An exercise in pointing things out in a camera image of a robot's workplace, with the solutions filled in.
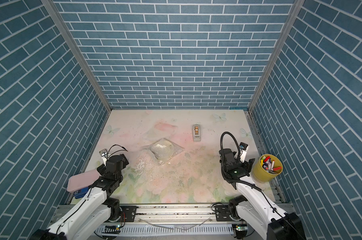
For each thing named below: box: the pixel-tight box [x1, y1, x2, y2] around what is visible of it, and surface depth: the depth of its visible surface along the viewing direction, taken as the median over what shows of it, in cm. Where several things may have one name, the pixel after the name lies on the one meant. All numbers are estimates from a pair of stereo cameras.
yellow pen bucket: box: [252, 153, 284, 183], surface depth 80 cm
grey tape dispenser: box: [192, 124, 201, 142], surface depth 104 cm
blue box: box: [73, 186, 89, 199], surface depth 79 cm
